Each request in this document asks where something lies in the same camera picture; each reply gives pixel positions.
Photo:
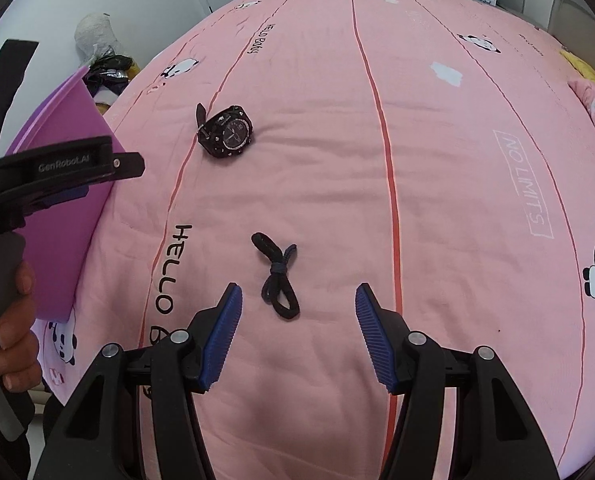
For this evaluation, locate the yellow cloth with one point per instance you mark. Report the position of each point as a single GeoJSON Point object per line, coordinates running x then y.
{"type": "Point", "coordinates": [580, 65]}

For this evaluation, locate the dark crumpled clothing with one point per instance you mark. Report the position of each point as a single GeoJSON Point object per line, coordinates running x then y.
{"type": "Point", "coordinates": [109, 72]}

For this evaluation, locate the black wrist watch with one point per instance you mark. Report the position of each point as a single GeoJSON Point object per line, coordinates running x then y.
{"type": "Point", "coordinates": [227, 132]}

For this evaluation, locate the pink panda print bedsheet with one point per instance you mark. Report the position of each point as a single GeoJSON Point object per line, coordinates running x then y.
{"type": "Point", "coordinates": [327, 160]}

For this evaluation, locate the person's left hand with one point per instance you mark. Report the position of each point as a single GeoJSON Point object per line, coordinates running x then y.
{"type": "Point", "coordinates": [12, 340]}

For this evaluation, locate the purple plastic box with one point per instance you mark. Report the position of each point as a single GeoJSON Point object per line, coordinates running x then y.
{"type": "Point", "coordinates": [62, 250]}

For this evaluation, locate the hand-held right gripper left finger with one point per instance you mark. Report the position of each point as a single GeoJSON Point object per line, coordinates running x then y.
{"type": "Point", "coordinates": [220, 340]}

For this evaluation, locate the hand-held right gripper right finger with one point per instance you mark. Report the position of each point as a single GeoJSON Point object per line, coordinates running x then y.
{"type": "Point", "coordinates": [375, 340]}

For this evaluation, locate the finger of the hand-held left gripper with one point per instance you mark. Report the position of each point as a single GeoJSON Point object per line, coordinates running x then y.
{"type": "Point", "coordinates": [127, 165]}

